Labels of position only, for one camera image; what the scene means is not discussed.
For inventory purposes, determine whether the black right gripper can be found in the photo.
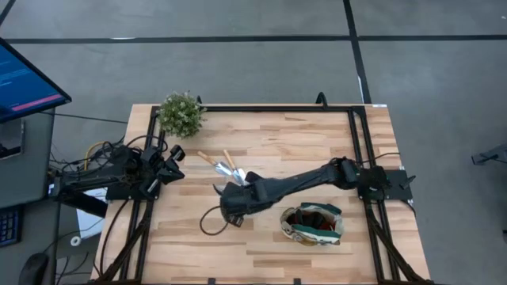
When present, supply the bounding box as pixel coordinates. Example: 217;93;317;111
219;170;278;229

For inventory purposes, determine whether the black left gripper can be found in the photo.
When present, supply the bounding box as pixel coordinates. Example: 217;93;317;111
140;143;187;196

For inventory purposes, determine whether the narrow steel trowel wooden handle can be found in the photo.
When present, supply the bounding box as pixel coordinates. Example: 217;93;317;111
222;148;250;187

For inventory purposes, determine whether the red gardening glove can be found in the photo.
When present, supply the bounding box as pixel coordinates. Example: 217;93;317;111
285;211;336;234

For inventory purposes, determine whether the beige green gardening bag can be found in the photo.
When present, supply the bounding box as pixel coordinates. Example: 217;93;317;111
279;202;345;248

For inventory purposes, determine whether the green potted plant black pot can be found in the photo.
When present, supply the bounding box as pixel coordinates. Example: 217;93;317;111
157;89;208;139

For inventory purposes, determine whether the white paper sheet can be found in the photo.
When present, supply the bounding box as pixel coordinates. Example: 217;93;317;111
74;187;109;240

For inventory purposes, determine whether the grey desk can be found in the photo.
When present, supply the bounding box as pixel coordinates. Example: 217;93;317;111
0;108;56;211

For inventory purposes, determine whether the silver monitor stand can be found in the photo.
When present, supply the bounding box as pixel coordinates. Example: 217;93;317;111
0;118;25;160

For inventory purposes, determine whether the black computer mouse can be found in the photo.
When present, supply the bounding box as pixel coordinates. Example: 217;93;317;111
17;252;51;285

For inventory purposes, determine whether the black keyboard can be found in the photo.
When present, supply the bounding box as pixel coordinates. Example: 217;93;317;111
0;207;23;249

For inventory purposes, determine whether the blue lit computer monitor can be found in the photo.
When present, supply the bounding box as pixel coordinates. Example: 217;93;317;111
0;37;73;124

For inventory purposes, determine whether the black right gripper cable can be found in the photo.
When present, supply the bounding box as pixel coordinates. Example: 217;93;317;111
198;204;231;237

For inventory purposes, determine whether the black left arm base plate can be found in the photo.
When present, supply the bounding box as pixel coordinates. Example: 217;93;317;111
105;169;163;201

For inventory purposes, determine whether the black cable bundle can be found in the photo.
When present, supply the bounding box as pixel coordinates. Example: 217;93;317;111
49;134;138;179

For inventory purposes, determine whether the yellow cable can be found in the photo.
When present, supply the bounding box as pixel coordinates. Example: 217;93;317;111
82;140;109;168

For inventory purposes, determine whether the black aluminium table frame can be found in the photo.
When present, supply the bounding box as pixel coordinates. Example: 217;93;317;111
90;91;436;285

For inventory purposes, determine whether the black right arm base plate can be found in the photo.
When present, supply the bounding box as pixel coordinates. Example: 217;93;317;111
354;168;414;201

